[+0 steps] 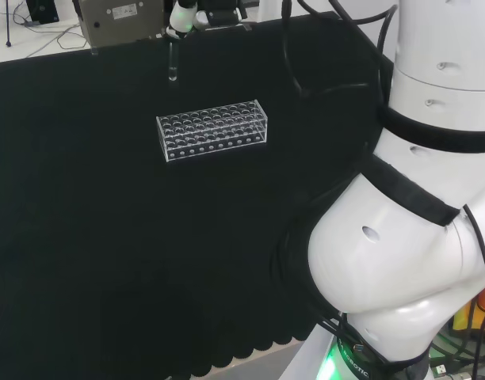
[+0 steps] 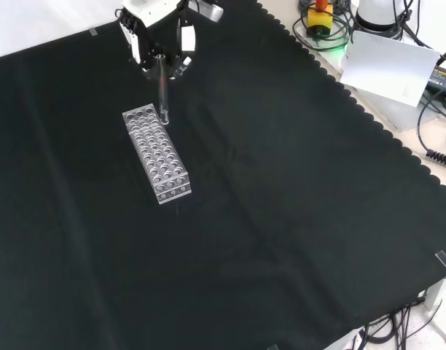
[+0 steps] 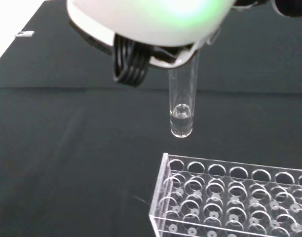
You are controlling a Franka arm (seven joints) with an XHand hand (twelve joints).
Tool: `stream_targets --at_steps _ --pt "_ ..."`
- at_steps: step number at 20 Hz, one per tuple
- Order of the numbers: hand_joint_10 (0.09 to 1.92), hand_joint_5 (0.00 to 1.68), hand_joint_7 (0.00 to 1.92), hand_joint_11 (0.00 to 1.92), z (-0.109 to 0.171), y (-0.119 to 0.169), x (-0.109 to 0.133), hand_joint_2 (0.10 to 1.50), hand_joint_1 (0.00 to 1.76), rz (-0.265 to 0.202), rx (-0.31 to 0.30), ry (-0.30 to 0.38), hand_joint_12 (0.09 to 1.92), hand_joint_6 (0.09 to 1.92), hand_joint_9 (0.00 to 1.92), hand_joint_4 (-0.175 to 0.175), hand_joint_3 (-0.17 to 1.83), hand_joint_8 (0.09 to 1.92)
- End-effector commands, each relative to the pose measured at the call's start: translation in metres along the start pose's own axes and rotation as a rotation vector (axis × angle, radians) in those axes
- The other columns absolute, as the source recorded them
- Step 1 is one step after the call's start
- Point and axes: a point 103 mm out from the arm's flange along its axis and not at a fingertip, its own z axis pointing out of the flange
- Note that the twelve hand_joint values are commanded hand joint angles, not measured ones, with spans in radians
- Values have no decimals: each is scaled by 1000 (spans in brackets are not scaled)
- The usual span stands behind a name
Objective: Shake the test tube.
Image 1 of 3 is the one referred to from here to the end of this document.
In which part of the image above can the clear plastic test tube rack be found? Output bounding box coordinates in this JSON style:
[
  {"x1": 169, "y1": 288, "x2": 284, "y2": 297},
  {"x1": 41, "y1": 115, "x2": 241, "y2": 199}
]
[{"x1": 155, "y1": 99, "x2": 270, "y2": 164}]

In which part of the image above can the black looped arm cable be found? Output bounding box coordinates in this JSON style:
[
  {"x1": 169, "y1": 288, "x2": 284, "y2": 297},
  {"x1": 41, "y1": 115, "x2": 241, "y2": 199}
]
[{"x1": 280, "y1": 0, "x2": 399, "y2": 100}]

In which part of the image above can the black tripod leg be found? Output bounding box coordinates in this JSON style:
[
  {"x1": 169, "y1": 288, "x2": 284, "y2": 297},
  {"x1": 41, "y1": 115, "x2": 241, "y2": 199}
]
[{"x1": 4, "y1": 0, "x2": 13, "y2": 48}]

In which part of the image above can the grey metal equipment box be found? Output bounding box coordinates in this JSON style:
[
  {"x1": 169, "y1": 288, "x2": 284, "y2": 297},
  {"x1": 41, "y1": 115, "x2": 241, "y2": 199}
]
[{"x1": 76, "y1": 0, "x2": 166, "y2": 50}]

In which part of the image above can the grey floor cable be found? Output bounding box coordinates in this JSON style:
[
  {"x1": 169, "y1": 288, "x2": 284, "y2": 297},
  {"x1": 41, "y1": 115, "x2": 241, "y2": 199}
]
[{"x1": 11, "y1": 6, "x2": 87, "y2": 59}]

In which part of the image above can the black bench cloth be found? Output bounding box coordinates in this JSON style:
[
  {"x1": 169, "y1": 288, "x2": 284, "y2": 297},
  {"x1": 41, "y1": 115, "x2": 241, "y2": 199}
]
[{"x1": 0, "y1": 10, "x2": 395, "y2": 380}]

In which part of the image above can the black box device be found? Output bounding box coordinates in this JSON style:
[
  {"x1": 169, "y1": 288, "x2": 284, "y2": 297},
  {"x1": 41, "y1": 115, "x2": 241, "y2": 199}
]
[{"x1": 27, "y1": 0, "x2": 60, "y2": 24}]

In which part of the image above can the thin black cable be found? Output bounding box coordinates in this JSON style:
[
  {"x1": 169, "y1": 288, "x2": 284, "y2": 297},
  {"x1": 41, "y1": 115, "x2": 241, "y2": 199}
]
[{"x1": 462, "y1": 203, "x2": 485, "y2": 380}]

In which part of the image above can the yellow stop button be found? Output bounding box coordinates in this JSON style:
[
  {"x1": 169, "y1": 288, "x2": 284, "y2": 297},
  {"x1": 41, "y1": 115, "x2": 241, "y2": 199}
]
[{"x1": 450, "y1": 287, "x2": 485, "y2": 330}]

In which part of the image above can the clear glass test tube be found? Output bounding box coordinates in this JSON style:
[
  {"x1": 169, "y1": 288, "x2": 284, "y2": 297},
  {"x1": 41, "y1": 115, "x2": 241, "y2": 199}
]
[{"x1": 167, "y1": 38, "x2": 179, "y2": 82}]

